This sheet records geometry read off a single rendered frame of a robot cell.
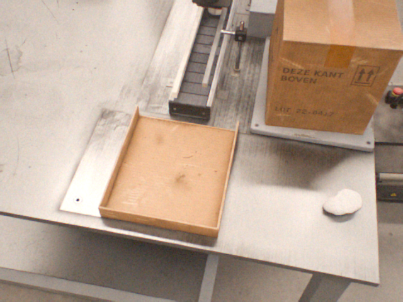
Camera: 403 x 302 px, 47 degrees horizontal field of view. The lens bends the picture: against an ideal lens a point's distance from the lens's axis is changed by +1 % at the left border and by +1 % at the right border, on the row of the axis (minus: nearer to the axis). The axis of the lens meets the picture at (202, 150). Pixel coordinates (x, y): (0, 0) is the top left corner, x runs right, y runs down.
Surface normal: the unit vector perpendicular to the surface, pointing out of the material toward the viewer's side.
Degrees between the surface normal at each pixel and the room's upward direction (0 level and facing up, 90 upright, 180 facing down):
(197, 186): 0
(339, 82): 90
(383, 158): 0
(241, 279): 0
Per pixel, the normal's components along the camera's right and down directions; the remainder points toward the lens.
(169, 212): 0.02, -0.60
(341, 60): -0.12, 0.80
